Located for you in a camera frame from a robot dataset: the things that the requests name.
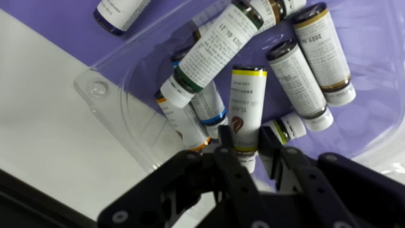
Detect clear plastic hinged container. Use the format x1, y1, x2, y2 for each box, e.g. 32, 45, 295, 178
74, 0, 405, 175

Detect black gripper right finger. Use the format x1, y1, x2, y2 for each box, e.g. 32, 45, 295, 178
257, 125, 405, 228

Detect white bottle black band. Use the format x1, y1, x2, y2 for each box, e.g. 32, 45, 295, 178
265, 38, 336, 133

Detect purple rectangular mat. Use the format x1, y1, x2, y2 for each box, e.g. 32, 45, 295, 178
0, 0, 405, 169

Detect white bottle green band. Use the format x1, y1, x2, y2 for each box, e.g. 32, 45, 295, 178
160, 1, 266, 110

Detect white bottle blue band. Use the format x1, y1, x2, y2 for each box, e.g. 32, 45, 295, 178
170, 45, 231, 140

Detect white bottle lime band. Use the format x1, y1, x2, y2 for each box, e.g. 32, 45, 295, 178
261, 111, 309, 145

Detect white bottle yellow bands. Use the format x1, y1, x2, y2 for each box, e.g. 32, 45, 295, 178
227, 66, 269, 175

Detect white bottle orange band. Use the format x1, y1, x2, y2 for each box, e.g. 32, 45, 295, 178
154, 90, 213, 154

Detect white bottle gold band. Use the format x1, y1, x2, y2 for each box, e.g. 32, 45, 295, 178
292, 1, 357, 107

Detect white bottle brown band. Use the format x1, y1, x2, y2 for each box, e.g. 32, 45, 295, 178
249, 0, 308, 34

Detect white bottle dark purple cap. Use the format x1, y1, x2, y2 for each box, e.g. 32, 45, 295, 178
93, 0, 152, 36

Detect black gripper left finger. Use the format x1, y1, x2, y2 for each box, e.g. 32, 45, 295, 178
98, 124, 271, 228

